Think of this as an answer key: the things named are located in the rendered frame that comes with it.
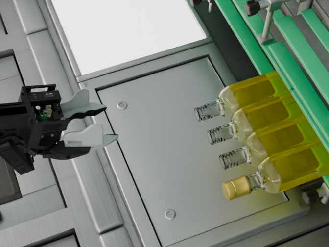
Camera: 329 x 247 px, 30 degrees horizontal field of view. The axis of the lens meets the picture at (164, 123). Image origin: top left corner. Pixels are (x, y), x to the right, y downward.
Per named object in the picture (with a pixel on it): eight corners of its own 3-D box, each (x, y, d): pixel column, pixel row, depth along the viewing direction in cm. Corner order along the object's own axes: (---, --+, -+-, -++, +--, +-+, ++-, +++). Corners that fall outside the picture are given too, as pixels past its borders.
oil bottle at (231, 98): (304, 74, 129) (212, 105, 125) (310, 57, 125) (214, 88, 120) (318, 94, 126) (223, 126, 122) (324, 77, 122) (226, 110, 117)
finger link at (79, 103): (114, 90, 97) (64, 105, 92) (105, 113, 101) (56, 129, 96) (104, 76, 98) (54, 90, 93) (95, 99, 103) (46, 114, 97)
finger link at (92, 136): (129, 133, 93) (68, 129, 89) (118, 155, 97) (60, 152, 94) (126, 117, 94) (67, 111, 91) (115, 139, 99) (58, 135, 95)
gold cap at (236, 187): (253, 194, 110) (231, 202, 109) (246, 192, 113) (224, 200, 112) (247, 175, 110) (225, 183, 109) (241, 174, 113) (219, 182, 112)
